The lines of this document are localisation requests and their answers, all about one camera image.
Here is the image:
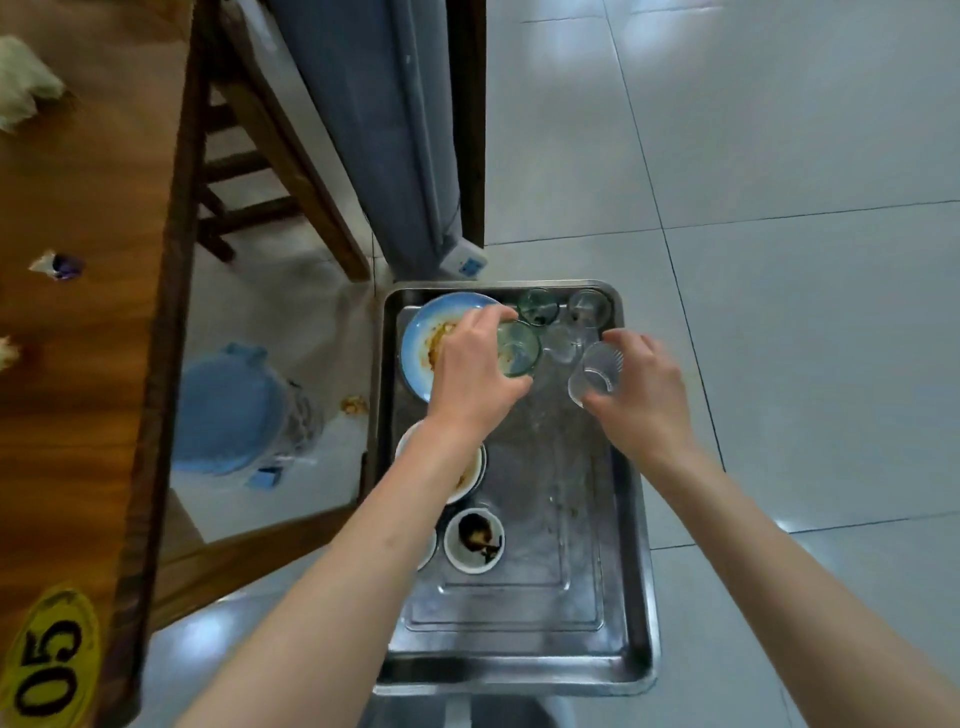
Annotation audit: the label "white bowl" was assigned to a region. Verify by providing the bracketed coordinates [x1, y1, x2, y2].
[395, 419, 489, 505]

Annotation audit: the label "yellow oval number sticker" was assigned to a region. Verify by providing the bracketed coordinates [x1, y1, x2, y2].
[0, 586, 101, 728]

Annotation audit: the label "person's right forearm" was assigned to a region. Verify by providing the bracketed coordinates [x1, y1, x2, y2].
[637, 442, 960, 728]

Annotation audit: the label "person's left hand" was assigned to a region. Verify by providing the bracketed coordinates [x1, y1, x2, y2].
[423, 303, 541, 444]

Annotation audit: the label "person's left forearm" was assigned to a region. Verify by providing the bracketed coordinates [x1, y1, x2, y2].
[176, 419, 481, 728]

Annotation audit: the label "blue rimmed plate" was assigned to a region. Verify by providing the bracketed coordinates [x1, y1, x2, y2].
[399, 292, 502, 403]

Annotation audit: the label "dark wooden table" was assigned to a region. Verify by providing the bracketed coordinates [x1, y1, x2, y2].
[0, 0, 373, 728]

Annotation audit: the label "white power strip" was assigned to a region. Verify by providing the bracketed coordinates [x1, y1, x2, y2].
[438, 236, 489, 280]

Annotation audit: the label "metal tray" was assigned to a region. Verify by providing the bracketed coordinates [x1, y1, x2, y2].
[367, 279, 661, 699]

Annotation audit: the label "grey blue pillar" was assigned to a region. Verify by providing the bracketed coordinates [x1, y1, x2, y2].
[266, 0, 463, 279]

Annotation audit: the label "person's right hand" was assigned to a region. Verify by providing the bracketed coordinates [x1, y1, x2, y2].
[581, 327, 695, 470]

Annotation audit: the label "used napkins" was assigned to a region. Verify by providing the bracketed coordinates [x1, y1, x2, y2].
[0, 33, 67, 373]

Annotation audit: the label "brown wooden post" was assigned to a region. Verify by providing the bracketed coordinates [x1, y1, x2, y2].
[446, 0, 489, 249]

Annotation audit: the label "blue plastic trash bin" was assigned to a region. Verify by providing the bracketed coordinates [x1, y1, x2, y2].
[170, 342, 324, 493]

